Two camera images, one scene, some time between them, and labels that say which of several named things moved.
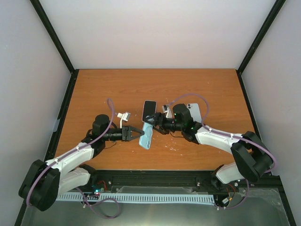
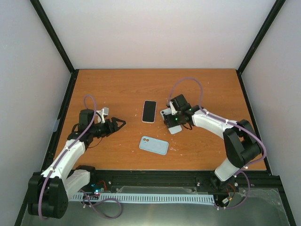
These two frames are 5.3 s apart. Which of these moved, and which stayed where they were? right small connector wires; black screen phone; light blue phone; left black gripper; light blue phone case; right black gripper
Moved: left black gripper; light blue phone case; right black gripper; light blue phone
Stayed: right small connector wires; black screen phone
